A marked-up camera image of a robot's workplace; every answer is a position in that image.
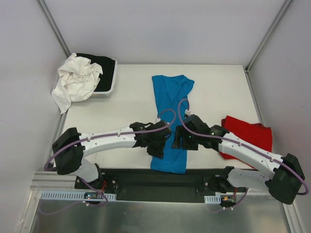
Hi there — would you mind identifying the aluminium frame post left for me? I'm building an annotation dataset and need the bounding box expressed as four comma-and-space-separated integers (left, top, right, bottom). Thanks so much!
36, 0, 71, 57

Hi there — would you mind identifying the white t-shirt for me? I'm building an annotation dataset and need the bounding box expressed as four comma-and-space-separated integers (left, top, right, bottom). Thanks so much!
52, 53, 103, 114

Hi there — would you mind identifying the white slotted cable duct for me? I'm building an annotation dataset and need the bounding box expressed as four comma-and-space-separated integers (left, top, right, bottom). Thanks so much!
41, 191, 105, 201
204, 195, 221, 204

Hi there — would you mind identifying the white slotted cable duct left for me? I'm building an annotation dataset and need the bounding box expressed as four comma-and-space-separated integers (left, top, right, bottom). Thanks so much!
41, 191, 105, 201

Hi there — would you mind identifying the black t-shirt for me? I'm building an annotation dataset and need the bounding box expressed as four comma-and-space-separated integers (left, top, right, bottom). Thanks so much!
77, 53, 117, 92

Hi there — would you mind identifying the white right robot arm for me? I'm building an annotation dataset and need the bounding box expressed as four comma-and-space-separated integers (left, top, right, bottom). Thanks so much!
172, 115, 306, 204

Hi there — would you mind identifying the red t-shirt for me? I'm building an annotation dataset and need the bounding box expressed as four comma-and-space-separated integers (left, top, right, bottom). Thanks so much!
221, 116, 273, 152

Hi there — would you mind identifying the aluminium frame post right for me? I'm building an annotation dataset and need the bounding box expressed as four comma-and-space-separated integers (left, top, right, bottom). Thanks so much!
244, 0, 294, 74

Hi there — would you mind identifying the black robot base mount plate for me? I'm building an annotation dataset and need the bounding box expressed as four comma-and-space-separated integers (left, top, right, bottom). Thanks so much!
74, 167, 247, 202

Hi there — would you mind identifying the aluminium frame post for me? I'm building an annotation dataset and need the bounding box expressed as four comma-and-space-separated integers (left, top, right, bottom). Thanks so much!
36, 0, 71, 57
244, 0, 294, 74

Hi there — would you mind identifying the blue t-shirt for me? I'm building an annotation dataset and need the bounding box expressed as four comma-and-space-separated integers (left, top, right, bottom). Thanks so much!
151, 75, 195, 174

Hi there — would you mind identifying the aluminium table edge rail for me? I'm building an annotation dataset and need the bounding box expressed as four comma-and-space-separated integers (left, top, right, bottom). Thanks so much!
30, 169, 292, 196

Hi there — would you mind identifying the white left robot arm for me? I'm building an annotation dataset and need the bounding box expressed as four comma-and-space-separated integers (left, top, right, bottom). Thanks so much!
52, 120, 172, 189

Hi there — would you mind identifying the white slotted cable duct right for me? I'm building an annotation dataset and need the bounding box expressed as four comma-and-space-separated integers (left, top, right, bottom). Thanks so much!
204, 195, 221, 204

